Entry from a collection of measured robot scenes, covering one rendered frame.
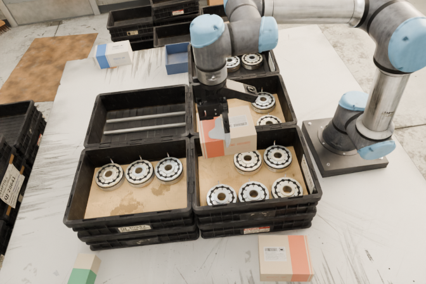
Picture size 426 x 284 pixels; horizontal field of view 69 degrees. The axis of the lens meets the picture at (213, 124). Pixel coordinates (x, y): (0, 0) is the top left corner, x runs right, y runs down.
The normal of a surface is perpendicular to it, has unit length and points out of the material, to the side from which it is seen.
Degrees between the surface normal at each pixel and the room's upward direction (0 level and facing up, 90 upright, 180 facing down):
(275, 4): 48
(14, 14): 90
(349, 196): 0
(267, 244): 0
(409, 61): 84
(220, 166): 0
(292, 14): 87
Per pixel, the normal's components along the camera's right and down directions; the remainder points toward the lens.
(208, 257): -0.09, -0.67
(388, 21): -0.81, -0.29
